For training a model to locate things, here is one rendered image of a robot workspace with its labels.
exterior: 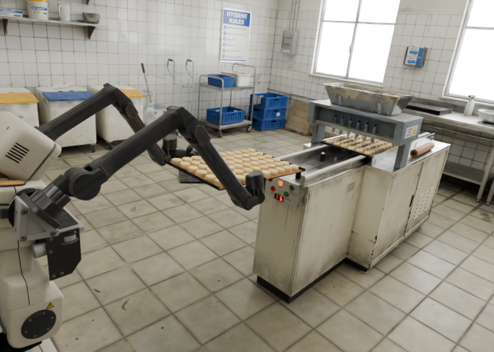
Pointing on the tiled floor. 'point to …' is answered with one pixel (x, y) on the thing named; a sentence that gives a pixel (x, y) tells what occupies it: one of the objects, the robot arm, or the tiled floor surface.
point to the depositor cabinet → (392, 203)
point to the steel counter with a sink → (457, 118)
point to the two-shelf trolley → (229, 103)
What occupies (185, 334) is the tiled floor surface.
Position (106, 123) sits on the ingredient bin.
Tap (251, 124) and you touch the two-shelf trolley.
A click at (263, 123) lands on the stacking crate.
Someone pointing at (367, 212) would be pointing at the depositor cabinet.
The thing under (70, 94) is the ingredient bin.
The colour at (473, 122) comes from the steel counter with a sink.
